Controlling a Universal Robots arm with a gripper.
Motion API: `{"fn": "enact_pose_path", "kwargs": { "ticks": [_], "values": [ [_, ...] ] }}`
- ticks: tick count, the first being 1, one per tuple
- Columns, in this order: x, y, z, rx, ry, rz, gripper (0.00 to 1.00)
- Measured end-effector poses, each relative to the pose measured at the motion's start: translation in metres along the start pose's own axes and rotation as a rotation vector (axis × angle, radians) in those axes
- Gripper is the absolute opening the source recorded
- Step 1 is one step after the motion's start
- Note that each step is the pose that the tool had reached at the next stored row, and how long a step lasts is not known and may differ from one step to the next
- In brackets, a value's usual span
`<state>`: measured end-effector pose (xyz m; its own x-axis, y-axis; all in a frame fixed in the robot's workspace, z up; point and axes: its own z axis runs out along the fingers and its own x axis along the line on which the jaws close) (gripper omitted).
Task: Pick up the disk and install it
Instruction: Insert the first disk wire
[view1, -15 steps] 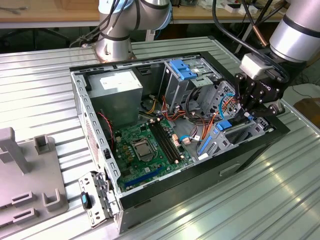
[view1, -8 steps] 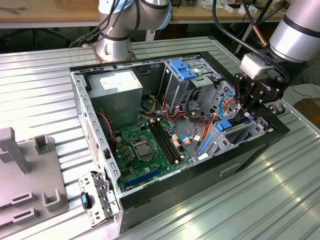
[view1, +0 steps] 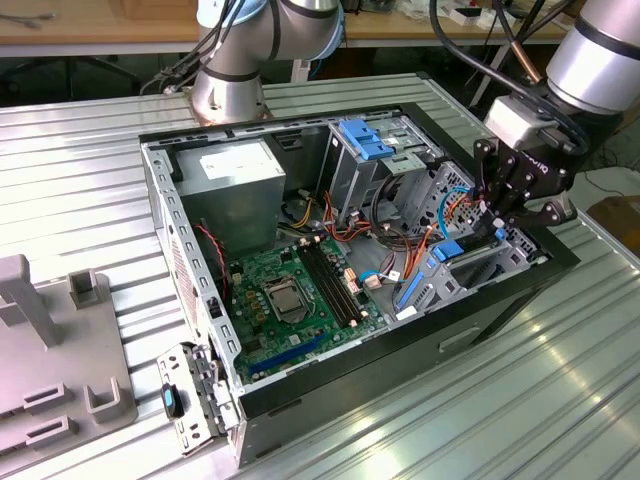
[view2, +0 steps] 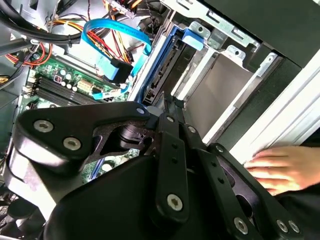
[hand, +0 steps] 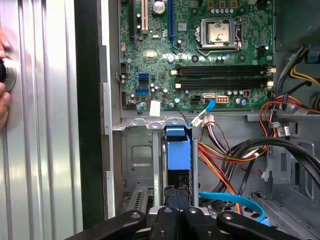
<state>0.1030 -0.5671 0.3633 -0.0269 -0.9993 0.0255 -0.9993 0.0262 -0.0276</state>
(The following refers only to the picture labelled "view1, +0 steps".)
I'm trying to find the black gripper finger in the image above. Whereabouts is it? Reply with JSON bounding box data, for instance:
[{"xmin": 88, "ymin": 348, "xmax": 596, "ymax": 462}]
[
  {"xmin": 473, "ymin": 139, "xmax": 506, "ymax": 237},
  {"xmin": 494, "ymin": 197, "xmax": 577, "ymax": 236}
]

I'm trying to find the orange power wire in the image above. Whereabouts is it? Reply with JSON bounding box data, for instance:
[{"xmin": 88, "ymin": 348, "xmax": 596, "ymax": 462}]
[{"xmin": 399, "ymin": 192, "xmax": 481, "ymax": 281}]

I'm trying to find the grey disk bay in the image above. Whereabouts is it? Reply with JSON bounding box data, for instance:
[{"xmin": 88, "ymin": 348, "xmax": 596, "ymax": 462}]
[{"xmin": 392, "ymin": 224, "xmax": 546, "ymax": 321}]

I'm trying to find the brown cardboard box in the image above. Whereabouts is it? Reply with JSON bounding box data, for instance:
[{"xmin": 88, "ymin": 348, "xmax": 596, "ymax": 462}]
[{"xmin": 584, "ymin": 195, "xmax": 640, "ymax": 250}]

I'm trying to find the blue drive latch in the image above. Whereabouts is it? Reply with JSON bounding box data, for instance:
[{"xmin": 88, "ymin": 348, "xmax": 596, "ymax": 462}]
[{"xmin": 338, "ymin": 118, "xmax": 405, "ymax": 162}]

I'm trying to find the silver drive cage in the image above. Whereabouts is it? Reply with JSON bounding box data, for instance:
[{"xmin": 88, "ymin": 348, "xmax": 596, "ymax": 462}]
[{"xmin": 317, "ymin": 112, "xmax": 446, "ymax": 236}]

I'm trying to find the wooden desk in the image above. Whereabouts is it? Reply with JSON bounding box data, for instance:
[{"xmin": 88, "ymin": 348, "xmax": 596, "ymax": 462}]
[
  {"xmin": 342, "ymin": 0, "xmax": 576, "ymax": 49},
  {"xmin": 0, "ymin": 0, "xmax": 201, "ymax": 57}
]

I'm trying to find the black RAM slot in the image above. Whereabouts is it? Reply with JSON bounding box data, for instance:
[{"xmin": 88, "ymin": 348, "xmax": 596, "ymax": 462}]
[
  {"xmin": 312, "ymin": 239, "xmax": 366, "ymax": 324},
  {"xmin": 297, "ymin": 243, "xmax": 354, "ymax": 330}
]

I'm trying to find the black PC case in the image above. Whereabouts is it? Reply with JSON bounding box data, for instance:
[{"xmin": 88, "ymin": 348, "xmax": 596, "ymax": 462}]
[{"xmin": 137, "ymin": 101, "xmax": 581, "ymax": 469}]

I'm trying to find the CPU socket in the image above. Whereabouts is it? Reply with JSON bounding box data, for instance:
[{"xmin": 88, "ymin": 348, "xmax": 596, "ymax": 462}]
[{"xmin": 262, "ymin": 277, "xmax": 309, "ymax": 324}]

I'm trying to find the grey power supply unit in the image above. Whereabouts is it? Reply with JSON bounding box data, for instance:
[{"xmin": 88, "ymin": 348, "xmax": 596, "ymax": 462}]
[{"xmin": 172, "ymin": 138, "xmax": 287, "ymax": 261}]

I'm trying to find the blue expansion slot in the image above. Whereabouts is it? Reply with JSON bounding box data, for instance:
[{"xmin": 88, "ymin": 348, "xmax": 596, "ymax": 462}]
[{"xmin": 247, "ymin": 333, "xmax": 326, "ymax": 375}]

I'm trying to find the green motherboard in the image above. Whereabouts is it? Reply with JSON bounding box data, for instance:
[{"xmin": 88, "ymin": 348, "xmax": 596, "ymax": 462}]
[{"xmin": 227, "ymin": 234, "xmax": 391, "ymax": 386}]

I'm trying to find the black case fan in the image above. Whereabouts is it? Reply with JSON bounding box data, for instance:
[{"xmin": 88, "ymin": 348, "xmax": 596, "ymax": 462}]
[{"xmin": 192, "ymin": 218, "xmax": 236, "ymax": 306}]

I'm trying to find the grey parts rack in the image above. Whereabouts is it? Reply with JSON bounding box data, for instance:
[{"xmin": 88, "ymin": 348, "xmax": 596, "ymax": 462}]
[{"xmin": 0, "ymin": 253, "xmax": 140, "ymax": 471}]

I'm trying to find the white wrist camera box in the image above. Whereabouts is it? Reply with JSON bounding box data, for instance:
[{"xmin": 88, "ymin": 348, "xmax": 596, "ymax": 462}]
[{"xmin": 483, "ymin": 96, "xmax": 549, "ymax": 151}]

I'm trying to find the copper coloured cable sleeve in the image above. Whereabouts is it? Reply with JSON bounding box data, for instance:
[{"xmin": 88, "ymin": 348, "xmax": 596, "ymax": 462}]
[{"xmin": 509, "ymin": 39, "xmax": 542, "ymax": 85}]

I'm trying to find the black wire bundle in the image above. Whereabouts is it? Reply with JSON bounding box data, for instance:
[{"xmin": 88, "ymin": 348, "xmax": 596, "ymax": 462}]
[{"xmin": 370, "ymin": 167, "xmax": 441, "ymax": 251}]

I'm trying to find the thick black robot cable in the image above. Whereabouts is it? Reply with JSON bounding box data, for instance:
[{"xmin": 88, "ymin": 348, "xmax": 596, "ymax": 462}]
[{"xmin": 428, "ymin": 0, "xmax": 551, "ymax": 109}]

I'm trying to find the short blue wire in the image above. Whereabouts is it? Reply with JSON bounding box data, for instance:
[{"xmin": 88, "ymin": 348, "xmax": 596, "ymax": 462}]
[{"xmin": 357, "ymin": 268, "xmax": 401, "ymax": 291}]

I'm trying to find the orange red wire bundle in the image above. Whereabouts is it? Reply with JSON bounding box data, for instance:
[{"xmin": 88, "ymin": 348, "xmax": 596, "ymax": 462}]
[{"xmin": 319, "ymin": 189, "xmax": 376, "ymax": 244}]

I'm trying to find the yellow wire bundle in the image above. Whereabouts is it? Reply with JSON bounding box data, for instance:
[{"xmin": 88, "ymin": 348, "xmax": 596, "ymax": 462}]
[{"xmin": 279, "ymin": 197, "xmax": 326, "ymax": 231}]

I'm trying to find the grey base cable bundle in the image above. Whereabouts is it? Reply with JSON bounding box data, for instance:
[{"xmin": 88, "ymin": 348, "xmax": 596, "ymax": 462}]
[{"xmin": 149, "ymin": 0, "xmax": 244, "ymax": 96}]

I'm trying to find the metal expansion bracket latch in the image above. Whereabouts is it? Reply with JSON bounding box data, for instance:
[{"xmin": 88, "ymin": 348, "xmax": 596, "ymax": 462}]
[{"xmin": 156, "ymin": 342, "xmax": 241, "ymax": 456}]

